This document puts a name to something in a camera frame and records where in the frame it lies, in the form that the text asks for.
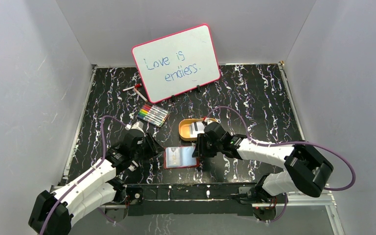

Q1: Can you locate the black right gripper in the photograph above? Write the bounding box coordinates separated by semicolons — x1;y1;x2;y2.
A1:
191;133;222;158

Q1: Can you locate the stack of silver cards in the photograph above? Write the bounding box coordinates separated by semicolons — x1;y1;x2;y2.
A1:
188;121;206;138

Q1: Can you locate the red card holder wallet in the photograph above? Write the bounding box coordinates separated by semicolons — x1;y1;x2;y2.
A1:
164;145;200;169

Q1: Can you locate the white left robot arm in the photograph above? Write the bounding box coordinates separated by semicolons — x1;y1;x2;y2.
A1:
28;128;165;235

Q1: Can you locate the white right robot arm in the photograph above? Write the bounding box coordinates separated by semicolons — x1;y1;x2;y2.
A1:
192;122;333;203

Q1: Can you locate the orange card tray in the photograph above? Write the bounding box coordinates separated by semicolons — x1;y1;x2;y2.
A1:
179;118;203;141

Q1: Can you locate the white whiteboard eraser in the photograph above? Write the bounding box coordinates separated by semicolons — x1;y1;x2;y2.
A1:
128;161;139;172

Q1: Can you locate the pack of coloured markers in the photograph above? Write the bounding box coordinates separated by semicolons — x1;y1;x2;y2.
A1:
137;104;169;127

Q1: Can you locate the white marker pen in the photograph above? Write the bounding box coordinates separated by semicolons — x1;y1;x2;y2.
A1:
133;88;147;102

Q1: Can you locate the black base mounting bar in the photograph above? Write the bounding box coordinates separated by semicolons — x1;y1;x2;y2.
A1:
95;183;287;221

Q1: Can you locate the red capped white marker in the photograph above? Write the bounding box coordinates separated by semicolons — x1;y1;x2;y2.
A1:
122;83;142;92

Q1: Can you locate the pink framed whiteboard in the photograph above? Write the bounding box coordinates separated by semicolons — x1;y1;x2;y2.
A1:
132;24;221;104

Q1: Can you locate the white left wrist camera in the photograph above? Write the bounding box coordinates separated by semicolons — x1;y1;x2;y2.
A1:
125;121;144;132

